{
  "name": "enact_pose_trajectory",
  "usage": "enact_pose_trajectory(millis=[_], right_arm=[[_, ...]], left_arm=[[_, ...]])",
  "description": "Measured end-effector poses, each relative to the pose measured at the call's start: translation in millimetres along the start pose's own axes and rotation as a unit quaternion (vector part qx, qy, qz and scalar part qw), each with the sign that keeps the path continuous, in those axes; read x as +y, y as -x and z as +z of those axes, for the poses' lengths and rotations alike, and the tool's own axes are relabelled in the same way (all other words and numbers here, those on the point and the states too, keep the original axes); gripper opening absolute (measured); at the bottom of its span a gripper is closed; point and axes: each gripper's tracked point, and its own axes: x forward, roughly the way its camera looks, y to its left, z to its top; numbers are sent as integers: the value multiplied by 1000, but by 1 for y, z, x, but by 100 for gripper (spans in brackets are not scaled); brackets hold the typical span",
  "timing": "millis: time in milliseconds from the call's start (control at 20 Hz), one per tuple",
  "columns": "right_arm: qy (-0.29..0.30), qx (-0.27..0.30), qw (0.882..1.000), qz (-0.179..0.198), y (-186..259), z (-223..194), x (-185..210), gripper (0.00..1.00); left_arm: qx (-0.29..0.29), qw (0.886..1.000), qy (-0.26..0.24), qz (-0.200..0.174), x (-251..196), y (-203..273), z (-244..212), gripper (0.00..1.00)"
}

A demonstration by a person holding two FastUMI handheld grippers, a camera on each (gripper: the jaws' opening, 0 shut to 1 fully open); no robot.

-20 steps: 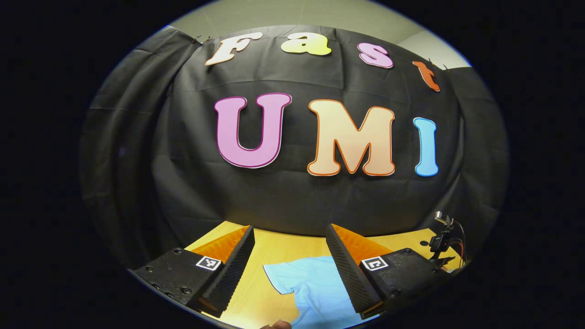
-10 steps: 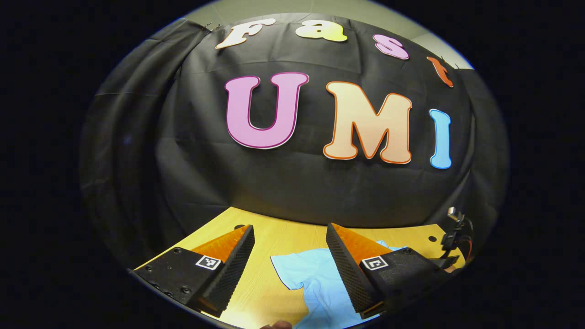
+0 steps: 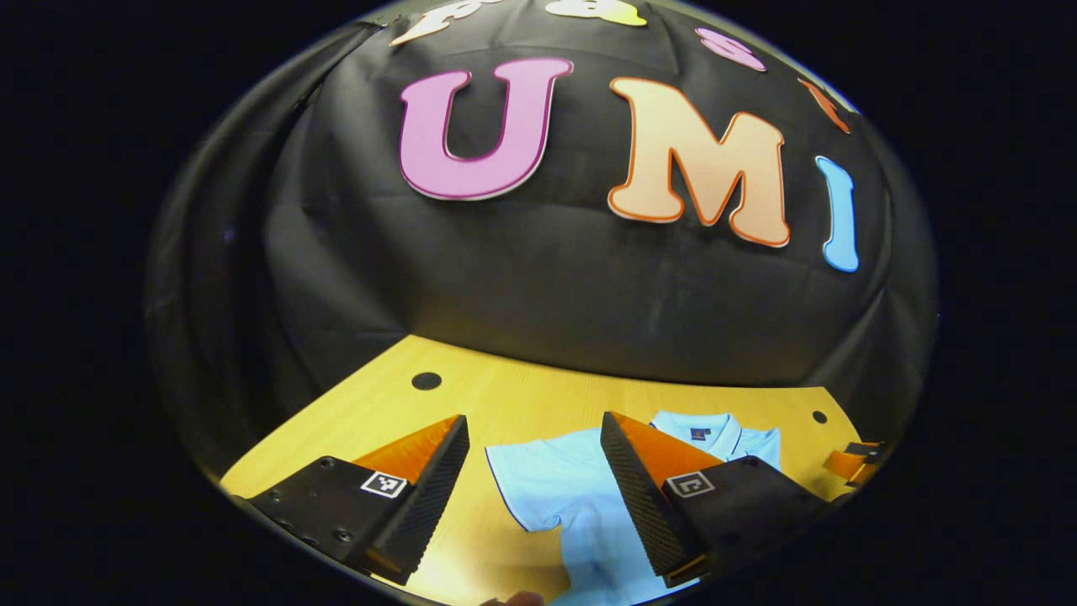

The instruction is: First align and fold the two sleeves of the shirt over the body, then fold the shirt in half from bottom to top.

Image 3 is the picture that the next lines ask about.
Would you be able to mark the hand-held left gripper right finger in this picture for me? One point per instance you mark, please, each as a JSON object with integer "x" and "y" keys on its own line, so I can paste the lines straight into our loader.
{"x": 635, "y": 492}

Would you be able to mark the black backdrop cloth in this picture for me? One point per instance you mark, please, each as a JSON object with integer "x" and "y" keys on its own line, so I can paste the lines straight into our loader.
{"x": 505, "y": 278}

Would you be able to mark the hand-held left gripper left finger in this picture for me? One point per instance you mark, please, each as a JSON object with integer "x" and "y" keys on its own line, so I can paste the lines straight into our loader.
{"x": 437, "y": 492}

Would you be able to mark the light blue T-shirt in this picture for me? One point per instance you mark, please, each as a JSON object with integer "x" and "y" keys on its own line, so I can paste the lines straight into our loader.
{"x": 555, "y": 488}

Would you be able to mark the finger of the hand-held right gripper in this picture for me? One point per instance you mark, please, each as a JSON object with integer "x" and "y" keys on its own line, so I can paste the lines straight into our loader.
{"x": 846, "y": 465}

